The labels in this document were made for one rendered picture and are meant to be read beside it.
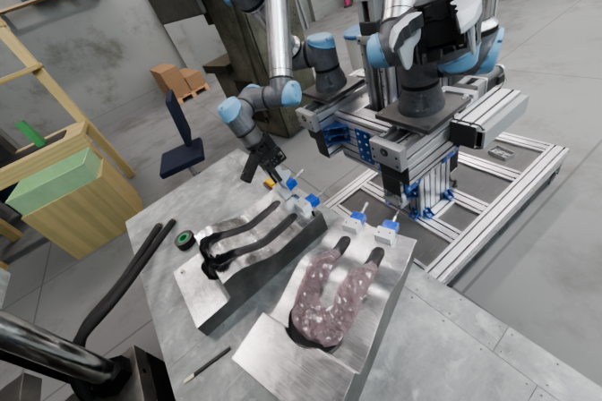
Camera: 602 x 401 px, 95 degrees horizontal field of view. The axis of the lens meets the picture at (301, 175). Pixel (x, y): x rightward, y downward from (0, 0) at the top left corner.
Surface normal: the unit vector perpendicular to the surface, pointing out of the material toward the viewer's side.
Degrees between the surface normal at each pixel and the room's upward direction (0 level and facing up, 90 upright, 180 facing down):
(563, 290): 0
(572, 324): 0
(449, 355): 0
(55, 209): 90
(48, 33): 90
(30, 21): 90
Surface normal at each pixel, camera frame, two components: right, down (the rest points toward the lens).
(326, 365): -0.29, -0.74
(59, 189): 0.47, 0.44
